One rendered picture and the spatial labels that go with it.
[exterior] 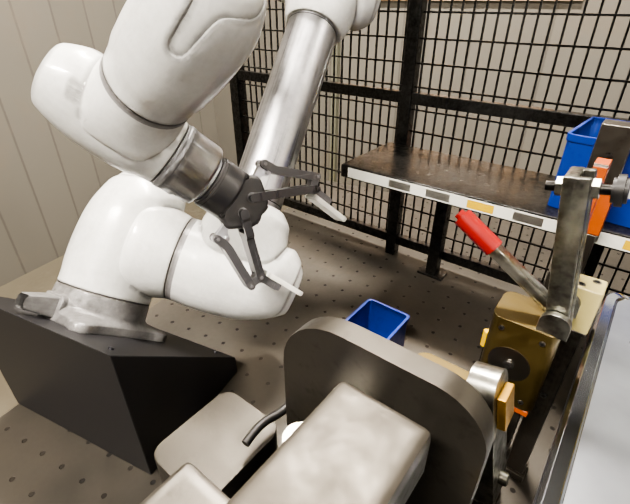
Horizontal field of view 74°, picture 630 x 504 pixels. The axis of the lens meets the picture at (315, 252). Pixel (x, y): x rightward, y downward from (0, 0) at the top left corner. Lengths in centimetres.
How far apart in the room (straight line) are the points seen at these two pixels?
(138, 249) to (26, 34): 216
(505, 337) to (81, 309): 61
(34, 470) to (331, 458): 73
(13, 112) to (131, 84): 230
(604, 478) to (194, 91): 50
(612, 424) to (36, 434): 85
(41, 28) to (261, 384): 236
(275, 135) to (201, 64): 39
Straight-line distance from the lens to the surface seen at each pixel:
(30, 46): 280
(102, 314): 75
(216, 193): 56
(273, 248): 73
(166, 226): 74
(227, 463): 32
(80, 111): 53
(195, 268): 72
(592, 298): 58
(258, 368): 90
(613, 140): 74
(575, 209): 45
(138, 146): 52
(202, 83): 44
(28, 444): 93
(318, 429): 20
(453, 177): 94
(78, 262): 77
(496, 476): 42
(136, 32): 44
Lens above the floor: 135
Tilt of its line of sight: 31 degrees down
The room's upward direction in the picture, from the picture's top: straight up
